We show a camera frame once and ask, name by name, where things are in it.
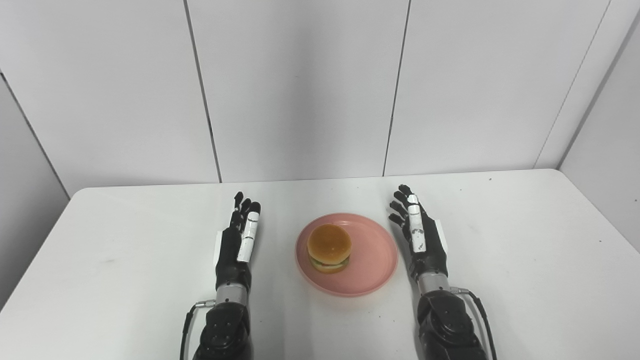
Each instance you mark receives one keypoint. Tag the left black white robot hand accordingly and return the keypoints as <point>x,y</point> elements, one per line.
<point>232,260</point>

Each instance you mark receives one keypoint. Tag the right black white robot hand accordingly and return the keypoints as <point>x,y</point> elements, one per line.
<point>425,245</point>

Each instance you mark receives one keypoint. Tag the pink round plate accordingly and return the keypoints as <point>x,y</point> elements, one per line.
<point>372,255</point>

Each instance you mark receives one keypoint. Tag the toy hamburger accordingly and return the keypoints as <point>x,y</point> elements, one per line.
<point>329,247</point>

